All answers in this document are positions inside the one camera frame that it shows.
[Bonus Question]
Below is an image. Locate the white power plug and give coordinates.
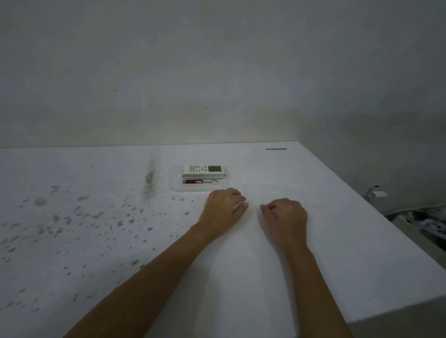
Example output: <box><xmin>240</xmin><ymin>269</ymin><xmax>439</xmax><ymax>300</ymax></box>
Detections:
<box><xmin>366</xmin><ymin>186</ymin><xmax>388</xmax><ymax>200</ymax></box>

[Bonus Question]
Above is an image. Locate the clear plastic tray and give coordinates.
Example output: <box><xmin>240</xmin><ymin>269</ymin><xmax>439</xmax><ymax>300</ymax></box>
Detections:
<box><xmin>169</xmin><ymin>165</ymin><xmax>229</xmax><ymax>193</ymax></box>

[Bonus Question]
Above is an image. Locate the person's left hand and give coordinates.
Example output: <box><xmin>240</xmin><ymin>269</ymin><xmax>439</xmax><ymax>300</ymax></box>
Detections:
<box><xmin>197</xmin><ymin>188</ymin><xmax>249</xmax><ymax>241</ymax></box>

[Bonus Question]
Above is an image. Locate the person's right forearm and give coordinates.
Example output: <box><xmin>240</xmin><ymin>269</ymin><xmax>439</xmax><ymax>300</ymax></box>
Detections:
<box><xmin>285</xmin><ymin>245</ymin><xmax>354</xmax><ymax>338</ymax></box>

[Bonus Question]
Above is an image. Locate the white remote control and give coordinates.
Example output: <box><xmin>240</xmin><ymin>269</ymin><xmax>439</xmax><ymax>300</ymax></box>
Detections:
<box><xmin>183</xmin><ymin>165</ymin><xmax>226</xmax><ymax>179</ymax></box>

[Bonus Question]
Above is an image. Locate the person's right hand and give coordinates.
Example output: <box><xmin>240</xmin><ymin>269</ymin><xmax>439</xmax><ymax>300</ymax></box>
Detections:
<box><xmin>259</xmin><ymin>198</ymin><xmax>309</xmax><ymax>254</ymax></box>

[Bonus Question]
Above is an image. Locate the person's left forearm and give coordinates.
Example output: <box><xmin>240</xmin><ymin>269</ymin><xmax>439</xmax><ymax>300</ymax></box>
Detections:
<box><xmin>64</xmin><ymin>224</ymin><xmax>216</xmax><ymax>338</ymax></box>

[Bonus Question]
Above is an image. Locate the dark patterned cloth pile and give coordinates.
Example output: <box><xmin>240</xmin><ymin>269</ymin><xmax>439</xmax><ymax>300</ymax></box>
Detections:
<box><xmin>385</xmin><ymin>208</ymin><xmax>446</xmax><ymax>252</ymax></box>

